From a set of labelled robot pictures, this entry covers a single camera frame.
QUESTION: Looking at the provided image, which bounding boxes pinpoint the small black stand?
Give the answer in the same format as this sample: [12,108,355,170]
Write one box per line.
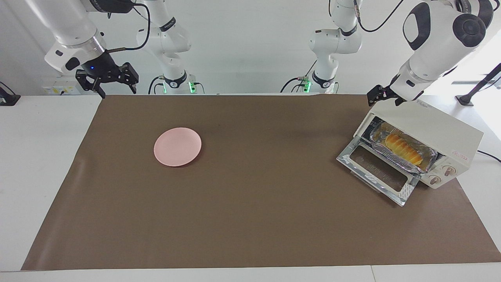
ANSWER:
[0,81,21,106]

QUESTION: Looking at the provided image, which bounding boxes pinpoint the black right base cables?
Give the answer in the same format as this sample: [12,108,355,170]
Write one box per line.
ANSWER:
[148,76,165,94]

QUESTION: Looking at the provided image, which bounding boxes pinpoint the black oven power cable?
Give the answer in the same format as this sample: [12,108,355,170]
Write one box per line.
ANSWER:
[477,150,501,163]

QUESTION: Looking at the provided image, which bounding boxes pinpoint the black base cables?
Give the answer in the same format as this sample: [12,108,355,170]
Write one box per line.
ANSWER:
[148,76,165,94]
[280,59,317,93]

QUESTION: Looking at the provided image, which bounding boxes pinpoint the tall black stand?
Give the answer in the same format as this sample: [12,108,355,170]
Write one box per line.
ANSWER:
[455,63,501,107]

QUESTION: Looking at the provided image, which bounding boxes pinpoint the pink round plate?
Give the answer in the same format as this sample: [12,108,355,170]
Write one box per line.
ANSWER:
[153,127,202,168]

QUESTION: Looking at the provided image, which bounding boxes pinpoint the brown table mat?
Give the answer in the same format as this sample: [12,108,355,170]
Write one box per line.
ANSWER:
[22,94,501,271]

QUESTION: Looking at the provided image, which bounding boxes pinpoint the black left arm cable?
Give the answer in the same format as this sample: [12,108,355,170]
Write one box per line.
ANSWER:
[354,0,405,33]

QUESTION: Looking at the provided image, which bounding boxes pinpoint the cream white toaster oven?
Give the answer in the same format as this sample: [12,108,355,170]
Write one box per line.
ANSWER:
[353,98,485,190]

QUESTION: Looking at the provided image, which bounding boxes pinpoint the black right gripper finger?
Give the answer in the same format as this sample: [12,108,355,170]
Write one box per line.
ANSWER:
[76,70,106,98]
[119,62,139,94]

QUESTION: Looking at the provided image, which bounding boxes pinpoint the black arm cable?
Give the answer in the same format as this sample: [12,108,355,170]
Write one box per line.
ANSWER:
[105,3,151,53]
[354,0,405,33]

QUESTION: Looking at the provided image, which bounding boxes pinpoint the glass oven door metal frame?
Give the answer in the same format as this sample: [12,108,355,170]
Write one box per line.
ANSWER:
[336,137,421,207]

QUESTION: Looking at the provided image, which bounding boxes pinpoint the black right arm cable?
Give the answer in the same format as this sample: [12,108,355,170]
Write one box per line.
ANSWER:
[105,3,151,53]

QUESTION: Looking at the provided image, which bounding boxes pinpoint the white wall power outlet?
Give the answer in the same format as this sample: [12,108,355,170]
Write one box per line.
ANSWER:
[42,76,81,96]

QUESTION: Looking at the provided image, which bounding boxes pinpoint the striped orange bread loaf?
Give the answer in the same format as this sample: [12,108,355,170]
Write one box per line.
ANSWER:
[385,133,424,166]

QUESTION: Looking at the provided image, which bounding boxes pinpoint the black left base cables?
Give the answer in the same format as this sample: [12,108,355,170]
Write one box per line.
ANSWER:
[280,59,317,93]

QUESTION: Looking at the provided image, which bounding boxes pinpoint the aluminium foil tray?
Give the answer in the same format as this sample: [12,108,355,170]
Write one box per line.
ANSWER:
[370,119,438,174]

